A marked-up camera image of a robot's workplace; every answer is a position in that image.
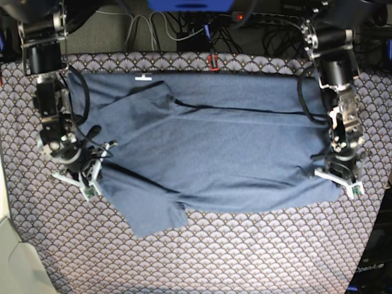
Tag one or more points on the black OpenArm box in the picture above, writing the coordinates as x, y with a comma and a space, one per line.
373, 273

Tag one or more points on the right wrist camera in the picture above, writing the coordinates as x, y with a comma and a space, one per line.
91, 191

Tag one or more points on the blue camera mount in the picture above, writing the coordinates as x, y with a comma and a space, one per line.
190, 5

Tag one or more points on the red table clamp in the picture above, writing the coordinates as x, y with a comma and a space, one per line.
213, 62

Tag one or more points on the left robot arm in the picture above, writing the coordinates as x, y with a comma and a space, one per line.
329, 33

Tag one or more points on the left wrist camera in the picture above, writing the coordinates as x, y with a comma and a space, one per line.
355, 190

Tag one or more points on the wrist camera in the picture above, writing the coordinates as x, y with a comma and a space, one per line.
91, 191
355, 190

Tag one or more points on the fan-patterned tablecloth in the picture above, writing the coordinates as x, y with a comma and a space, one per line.
87, 247

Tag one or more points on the beige furniture corner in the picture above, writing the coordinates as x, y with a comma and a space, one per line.
21, 268

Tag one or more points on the black power strip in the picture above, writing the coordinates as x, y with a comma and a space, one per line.
271, 19

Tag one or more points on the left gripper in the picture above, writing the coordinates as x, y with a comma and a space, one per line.
342, 168

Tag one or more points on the blue T-shirt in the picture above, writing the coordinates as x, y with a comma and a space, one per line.
222, 143

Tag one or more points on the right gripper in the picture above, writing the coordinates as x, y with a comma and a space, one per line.
82, 157

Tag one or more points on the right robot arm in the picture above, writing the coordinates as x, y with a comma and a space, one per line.
42, 25

